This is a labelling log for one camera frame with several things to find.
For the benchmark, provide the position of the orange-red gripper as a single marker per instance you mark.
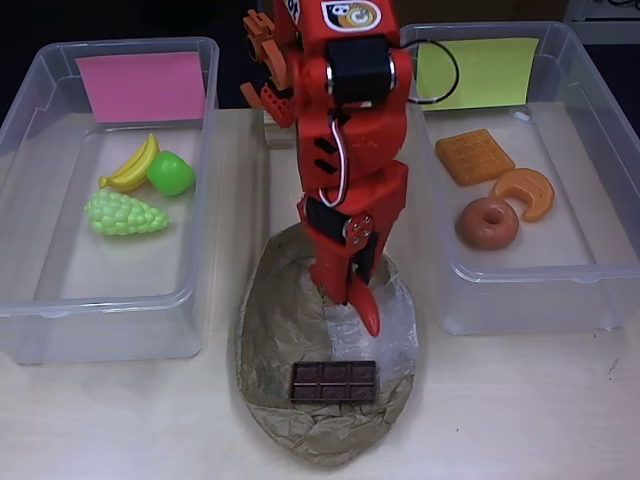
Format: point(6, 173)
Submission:
point(334, 252)

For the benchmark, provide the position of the red toy chili pepper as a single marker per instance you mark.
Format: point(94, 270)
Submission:
point(367, 307)

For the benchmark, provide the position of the dark brown toy chocolate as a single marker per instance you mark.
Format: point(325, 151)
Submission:
point(334, 382)

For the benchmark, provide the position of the brown toy donut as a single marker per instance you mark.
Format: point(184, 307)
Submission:
point(475, 225)

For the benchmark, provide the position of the orange toy waffle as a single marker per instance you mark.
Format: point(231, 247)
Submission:
point(472, 157)

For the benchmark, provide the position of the green toy apple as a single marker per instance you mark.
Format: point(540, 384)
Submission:
point(170, 172)

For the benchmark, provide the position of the orange toy croissant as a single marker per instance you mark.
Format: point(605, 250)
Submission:
point(535, 192)

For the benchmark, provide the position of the light green toy grapes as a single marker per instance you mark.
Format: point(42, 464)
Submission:
point(125, 215)

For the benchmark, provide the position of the yellow toy banana bunch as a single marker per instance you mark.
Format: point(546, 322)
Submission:
point(132, 167)

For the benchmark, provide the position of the orange-red robot arm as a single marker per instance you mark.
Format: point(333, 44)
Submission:
point(350, 125)

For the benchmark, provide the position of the clear plastic bin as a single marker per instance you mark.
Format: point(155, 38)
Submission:
point(30, 250)
point(550, 280)

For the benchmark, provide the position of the yellow-green sticky note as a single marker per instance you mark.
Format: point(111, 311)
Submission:
point(490, 75)

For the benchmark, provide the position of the pink sticky note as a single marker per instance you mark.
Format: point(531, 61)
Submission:
point(140, 85)

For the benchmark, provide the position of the plywood base block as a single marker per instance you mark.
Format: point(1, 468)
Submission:
point(277, 135)

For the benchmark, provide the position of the crumpled brown paper bag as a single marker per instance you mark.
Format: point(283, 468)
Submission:
point(300, 430)

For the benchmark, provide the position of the orange clamp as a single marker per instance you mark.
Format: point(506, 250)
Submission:
point(265, 50)

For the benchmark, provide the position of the white desk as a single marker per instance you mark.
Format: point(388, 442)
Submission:
point(600, 12)

